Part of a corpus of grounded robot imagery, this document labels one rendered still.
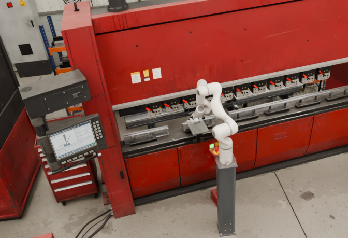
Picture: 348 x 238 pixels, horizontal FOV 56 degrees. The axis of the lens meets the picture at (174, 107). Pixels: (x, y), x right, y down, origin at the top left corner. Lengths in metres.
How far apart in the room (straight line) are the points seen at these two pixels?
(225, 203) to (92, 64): 1.83
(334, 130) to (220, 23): 2.18
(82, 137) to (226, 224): 1.75
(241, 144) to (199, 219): 0.99
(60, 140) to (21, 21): 4.98
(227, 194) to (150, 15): 1.82
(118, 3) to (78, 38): 0.49
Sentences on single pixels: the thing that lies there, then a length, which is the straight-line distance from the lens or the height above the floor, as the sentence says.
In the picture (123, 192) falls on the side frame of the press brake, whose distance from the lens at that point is 3.79.
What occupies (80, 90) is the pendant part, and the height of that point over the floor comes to 1.87.
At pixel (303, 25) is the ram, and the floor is 1.88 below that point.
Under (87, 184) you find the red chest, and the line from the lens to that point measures 4.16.
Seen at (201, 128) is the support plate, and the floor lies 1.00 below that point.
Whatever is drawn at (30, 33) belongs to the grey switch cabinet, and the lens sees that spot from 7.63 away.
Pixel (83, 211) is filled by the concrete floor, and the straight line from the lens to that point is 4.30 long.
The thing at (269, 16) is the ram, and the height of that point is 2.04.
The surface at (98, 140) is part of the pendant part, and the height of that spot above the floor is 1.35.
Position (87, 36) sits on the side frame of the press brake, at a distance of 2.80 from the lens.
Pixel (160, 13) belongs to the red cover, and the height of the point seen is 2.24.
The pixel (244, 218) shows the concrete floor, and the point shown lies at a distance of 3.95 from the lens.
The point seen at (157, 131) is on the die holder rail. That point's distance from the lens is 3.61.
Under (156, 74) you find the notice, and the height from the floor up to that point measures 1.65.
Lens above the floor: 3.10
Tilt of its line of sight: 33 degrees down
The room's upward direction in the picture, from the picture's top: 6 degrees counter-clockwise
